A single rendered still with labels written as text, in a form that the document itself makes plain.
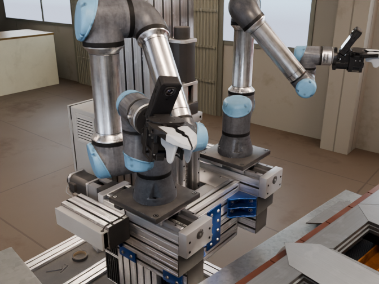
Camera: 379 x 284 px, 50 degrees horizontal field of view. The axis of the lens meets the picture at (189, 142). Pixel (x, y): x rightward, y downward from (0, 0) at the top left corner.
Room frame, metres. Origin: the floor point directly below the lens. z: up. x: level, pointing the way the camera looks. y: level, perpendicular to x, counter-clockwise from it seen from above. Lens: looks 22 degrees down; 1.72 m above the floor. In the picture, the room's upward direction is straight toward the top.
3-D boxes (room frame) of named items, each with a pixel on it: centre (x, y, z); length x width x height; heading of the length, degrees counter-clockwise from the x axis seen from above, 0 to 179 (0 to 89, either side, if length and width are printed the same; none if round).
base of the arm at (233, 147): (1.63, -0.20, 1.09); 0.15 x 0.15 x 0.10
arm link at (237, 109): (1.63, -0.20, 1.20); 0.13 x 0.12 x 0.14; 166
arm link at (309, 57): (1.69, -0.48, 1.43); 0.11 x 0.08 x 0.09; 76
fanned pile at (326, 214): (1.65, -0.70, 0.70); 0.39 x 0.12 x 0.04; 132
